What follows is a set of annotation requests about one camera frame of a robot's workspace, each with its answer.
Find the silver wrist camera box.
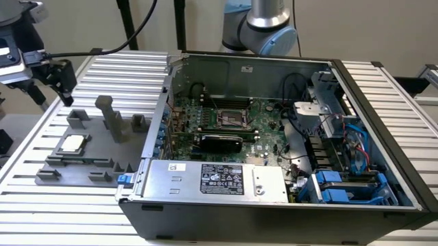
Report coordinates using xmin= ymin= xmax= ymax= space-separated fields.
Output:
xmin=0 ymin=35 xmax=35 ymax=85

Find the silver power supply unit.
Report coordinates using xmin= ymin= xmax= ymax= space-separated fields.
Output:
xmin=142 ymin=159 xmax=293 ymax=203

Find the black slanted stand pole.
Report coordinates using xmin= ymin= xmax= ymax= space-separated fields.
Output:
xmin=115 ymin=0 xmax=141 ymax=51

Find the black table bracket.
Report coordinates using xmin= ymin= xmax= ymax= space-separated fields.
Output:
xmin=393 ymin=76 xmax=429 ymax=98

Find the blue flat data wire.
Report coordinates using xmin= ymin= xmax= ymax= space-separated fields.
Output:
xmin=344 ymin=122 xmax=373 ymax=170

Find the blue plastic drive caddy frame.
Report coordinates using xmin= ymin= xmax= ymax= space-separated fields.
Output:
xmin=298 ymin=169 xmax=400 ymax=206

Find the blue plastic case latch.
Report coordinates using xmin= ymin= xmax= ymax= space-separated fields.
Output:
xmin=117 ymin=173 xmax=134 ymax=186

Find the black box beside table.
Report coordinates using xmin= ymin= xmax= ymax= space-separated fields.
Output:
xmin=0 ymin=129 xmax=15 ymax=155

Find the thick black camera cable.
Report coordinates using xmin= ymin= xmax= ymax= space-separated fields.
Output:
xmin=22 ymin=0 xmax=160 ymax=68

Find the green motherboard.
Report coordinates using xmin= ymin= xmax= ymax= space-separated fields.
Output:
xmin=164 ymin=95 xmax=304 ymax=186

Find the grey printed parts rack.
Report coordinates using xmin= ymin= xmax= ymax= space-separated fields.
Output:
xmin=34 ymin=95 xmax=154 ymax=189

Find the short black looped wire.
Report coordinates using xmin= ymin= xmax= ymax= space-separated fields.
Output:
xmin=189 ymin=82 xmax=208 ymax=100

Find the long black looped wire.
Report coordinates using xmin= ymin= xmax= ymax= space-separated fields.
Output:
xmin=282 ymin=72 xmax=312 ymax=104

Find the thin red wire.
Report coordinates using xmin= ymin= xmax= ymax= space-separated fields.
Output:
xmin=354 ymin=142 xmax=373 ymax=168

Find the black upright stand pole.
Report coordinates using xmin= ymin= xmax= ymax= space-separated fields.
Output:
xmin=174 ymin=0 xmax=188 ymax=51

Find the black open PC case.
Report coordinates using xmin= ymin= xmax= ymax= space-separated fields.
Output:
xmin=118 ymin=50 xmax=438 ymax=246

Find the aluminium ladder frame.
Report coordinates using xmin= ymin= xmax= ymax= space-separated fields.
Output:
xmin=416 ymin=64 xmax=438 ymax=91

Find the thin black hanging cable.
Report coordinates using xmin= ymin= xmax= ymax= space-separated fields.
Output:
xmin=292 ymin=0 xmax=304 ymax=57

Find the silver metal disk bay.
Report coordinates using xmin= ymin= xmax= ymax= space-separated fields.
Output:
xmin=293 ymin=70 xmax=358 ymax=137

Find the black graphics card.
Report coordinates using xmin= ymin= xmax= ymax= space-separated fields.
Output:
xmin=194 ymin=133 xmax=245 ymax=155

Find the black ribbed air shroud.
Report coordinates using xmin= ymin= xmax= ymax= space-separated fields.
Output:
xmin=304 ymin=135 xmax=344 ymax=170

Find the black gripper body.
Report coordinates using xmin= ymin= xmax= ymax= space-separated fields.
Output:
xmin=14 ymin=23 xmax=53 ymax=86

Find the metal CPU socket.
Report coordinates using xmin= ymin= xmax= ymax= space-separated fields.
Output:
xmin=213 ymin=108 xmax=250 ymax=129

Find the silver square CPU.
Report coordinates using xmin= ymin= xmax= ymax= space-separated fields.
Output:
xmin=59 ymin=134 xmax=87 ymax=152

